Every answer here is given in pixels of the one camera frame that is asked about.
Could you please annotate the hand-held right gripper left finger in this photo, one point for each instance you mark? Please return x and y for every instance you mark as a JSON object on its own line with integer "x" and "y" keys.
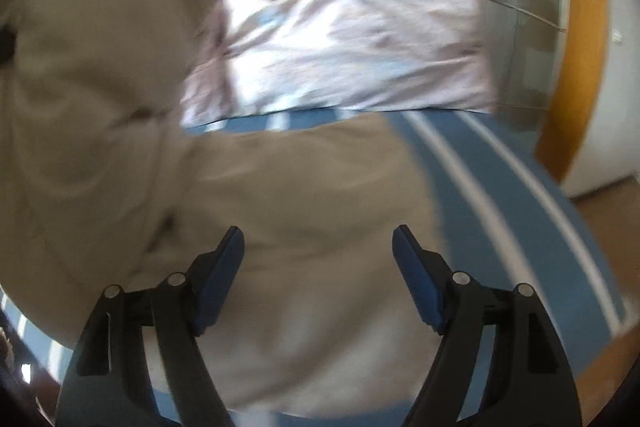
{"x": 220, "y": 277}

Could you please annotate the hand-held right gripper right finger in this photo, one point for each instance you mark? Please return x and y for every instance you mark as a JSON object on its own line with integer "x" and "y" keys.
{"x": 417, "y": 279}

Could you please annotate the white puffer jacket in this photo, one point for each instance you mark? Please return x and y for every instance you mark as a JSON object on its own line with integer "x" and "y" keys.
{"x": 300, "y": 187}

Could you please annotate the blue white striped bedsheet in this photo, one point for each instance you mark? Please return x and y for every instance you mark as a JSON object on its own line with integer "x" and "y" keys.
{"x": 500, "y": 187}

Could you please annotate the right pink floral pillow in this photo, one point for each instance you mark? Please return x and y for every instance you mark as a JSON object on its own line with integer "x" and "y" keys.
{"x": 350, "y": 42}

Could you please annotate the white wall socket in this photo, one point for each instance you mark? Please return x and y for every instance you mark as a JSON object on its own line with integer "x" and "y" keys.
{"x": 618, "y": 38}

